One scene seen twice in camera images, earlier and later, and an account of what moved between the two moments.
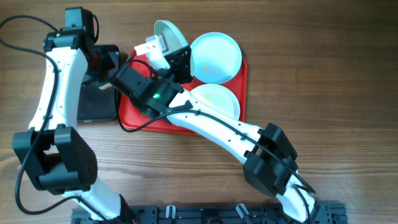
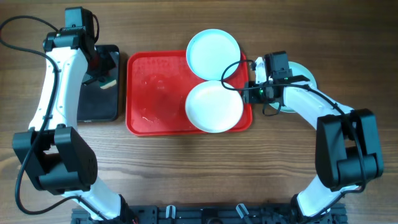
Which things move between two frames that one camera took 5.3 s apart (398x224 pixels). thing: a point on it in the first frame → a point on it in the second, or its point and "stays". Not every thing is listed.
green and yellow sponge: (104, 86) stays
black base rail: (321, 213) stays
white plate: (219, 98) stays
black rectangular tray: (97, 104) stays
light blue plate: (169, 38) → (297, 69)
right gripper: (181, 64) → (253, 98)
